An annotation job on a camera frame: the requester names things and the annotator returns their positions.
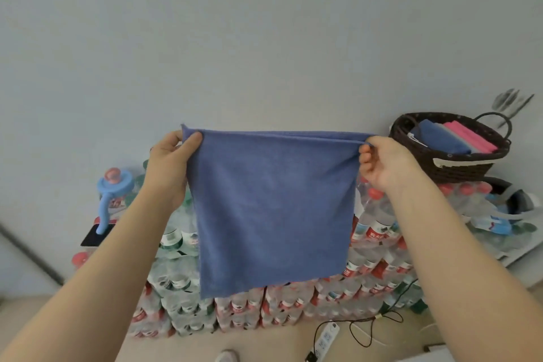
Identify person's right hand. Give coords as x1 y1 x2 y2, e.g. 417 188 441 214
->
358 135 423 196

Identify person's left hand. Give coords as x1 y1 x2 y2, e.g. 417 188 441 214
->
142 130 204 212

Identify brown woven basket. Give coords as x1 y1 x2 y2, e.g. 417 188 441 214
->
389 111 513 184

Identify blue towel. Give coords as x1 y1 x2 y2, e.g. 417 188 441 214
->
409 119 472 156
181 123 376 300

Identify pink towel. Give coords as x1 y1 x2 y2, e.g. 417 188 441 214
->
443 122 493 154
451 119 498 153

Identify person's left forearm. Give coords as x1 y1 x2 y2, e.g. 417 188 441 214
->
0 187 179 362

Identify person's right forearm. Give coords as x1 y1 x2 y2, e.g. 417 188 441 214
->
388 173 543 362

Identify blue lidded water jug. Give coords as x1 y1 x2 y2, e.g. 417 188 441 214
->
96 167 137 235

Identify stack of bottled water packs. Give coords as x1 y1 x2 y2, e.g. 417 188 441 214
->
71 158 540 339

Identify black phone pink case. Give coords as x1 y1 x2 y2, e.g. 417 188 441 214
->
80 223 116 248

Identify black bag white rim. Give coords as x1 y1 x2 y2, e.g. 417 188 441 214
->
483 177 535 222

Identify white power strip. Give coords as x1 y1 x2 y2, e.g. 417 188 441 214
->
305 322 342 362

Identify black cable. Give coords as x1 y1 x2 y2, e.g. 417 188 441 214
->
313 279 421 354

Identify white cable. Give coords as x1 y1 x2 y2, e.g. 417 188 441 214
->
352 321 438 348

